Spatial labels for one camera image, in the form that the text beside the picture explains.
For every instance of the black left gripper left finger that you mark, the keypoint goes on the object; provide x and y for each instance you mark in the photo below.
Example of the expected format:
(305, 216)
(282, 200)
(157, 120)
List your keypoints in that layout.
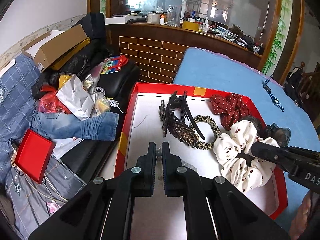
(146, 180)

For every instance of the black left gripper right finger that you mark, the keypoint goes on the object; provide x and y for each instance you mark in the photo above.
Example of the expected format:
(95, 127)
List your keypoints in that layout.
(173, 183)

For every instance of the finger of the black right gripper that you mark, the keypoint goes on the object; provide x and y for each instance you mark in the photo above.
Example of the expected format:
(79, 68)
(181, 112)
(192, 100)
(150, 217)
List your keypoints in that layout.
(283, 157)

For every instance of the dark grey organza scrunchie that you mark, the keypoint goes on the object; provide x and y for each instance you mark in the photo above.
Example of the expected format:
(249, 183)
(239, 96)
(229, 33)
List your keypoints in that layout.
(272, 131)

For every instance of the white cherry print scrunchie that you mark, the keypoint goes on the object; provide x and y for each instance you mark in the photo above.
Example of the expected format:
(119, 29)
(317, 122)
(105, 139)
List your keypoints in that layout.
(233, 152)

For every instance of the black plastic hair claw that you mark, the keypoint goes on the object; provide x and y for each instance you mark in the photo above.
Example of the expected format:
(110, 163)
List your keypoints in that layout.
(177, 119)

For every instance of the red tray box white inside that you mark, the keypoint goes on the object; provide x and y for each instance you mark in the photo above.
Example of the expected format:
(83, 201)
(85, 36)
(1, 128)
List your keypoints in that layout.
(214, 131)

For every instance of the red polka dot scrunchie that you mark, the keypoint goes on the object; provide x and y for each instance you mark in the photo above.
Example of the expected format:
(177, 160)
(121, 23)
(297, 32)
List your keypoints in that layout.
(230, 108)

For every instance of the right hand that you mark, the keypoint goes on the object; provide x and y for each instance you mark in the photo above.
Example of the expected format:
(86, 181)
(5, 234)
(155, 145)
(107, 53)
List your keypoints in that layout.
(305, 225)

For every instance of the blue denim jeans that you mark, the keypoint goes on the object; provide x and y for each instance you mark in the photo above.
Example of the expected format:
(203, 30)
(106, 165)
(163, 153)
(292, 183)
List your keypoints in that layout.
(63, 126)

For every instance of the person in background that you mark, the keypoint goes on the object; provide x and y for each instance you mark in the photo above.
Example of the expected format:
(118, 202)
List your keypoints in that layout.
(292, 83)

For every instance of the white crumpled paper bag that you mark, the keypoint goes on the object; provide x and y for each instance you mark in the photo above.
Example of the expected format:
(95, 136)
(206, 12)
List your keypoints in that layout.
(76, 98)

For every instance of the colourful game box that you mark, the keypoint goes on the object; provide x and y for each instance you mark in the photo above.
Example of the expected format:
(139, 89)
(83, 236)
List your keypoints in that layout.
(114, 64)

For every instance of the small red box lid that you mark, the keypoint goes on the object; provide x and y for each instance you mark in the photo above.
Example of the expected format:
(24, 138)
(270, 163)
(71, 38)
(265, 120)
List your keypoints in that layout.
(33, 155)

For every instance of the red plastic bag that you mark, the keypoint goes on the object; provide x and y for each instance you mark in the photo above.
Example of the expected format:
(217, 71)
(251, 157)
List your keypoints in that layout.
(49, 103)

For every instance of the brown cardboard box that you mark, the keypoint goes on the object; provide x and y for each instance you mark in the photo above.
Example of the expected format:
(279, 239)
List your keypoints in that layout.
(49, 48)

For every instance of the white flat box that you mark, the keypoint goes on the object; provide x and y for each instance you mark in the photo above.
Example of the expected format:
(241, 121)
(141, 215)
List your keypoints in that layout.
(125, 20)

